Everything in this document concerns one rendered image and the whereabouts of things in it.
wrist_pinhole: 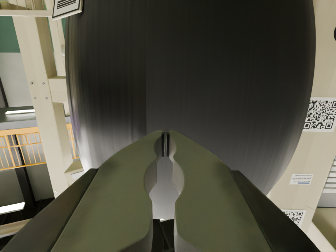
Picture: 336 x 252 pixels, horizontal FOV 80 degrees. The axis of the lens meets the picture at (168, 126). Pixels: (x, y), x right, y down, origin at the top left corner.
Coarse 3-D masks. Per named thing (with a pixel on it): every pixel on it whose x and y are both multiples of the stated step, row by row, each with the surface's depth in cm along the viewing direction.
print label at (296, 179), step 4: (292, 176) 48; (296, 176) 48; (300, 176) 48; (304, 176) 48; (308, 176) 48; (312, 176) 48; (292, 180) 48; (296, 180) 48; (300, 180) 48; (304, 180) 48; (308, 180) 48; (308, 184) 48
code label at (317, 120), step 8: (312, 104) 41; (320, 104) 41; (328, 104) 41; (312, 112) 42; (320, 112) 42; (328, 112) 42; (312, 120) 42; (320, 120) 42; (328, 120) 42; (304, 128) 43; (312, 128) 43; (320, 128) 43; (328, 128) 43
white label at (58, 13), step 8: (56, 0) 22; (64, 0) 21; (72, 0) 21; (80, 0) 20; (56, 8) 21; (64, 8) 21; (72, 8) 20; (80, 8) 20; (56, 16) 21; (64, 16) 21
